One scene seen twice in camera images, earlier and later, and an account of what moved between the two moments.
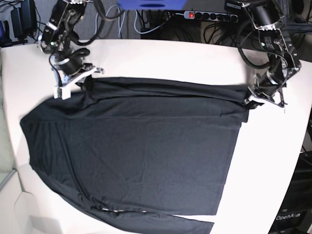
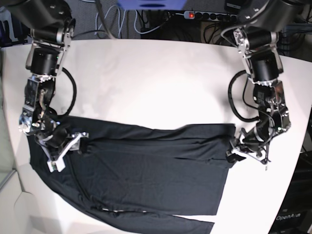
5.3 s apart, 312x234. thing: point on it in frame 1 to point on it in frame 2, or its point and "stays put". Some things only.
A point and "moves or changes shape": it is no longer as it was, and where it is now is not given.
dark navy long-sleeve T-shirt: (131, 152) moves or changes shape
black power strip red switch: (211, 16) stays put
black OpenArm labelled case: (294, 214) stays put
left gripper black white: (70, 71) to (56, 142)
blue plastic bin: (152, 5) stays put
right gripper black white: (266, 86) to (254, 142)
